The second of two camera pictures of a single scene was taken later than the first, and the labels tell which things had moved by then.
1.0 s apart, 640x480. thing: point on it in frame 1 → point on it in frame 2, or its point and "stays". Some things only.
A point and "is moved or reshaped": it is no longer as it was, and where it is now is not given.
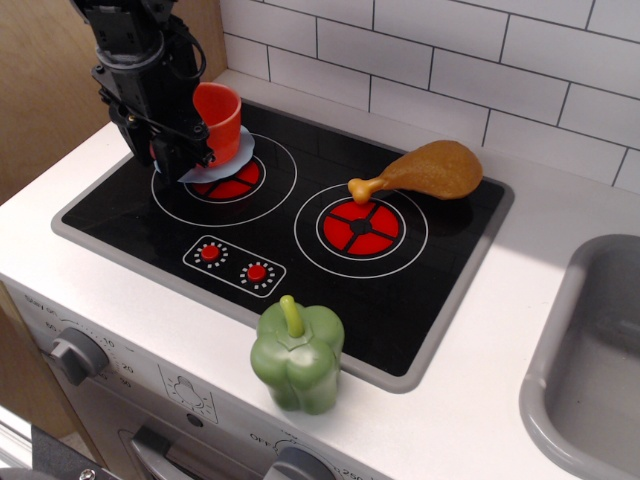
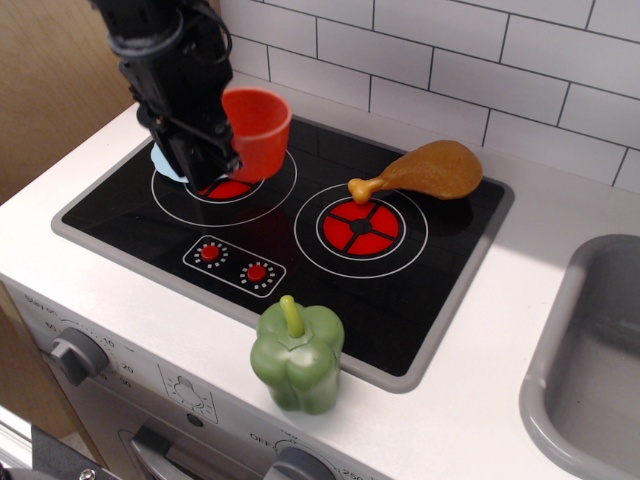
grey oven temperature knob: [300, 463] stays
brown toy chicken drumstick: [436, 169] stays
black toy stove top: [282, 223] stays
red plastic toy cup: [219, 109] is moved or reshaped
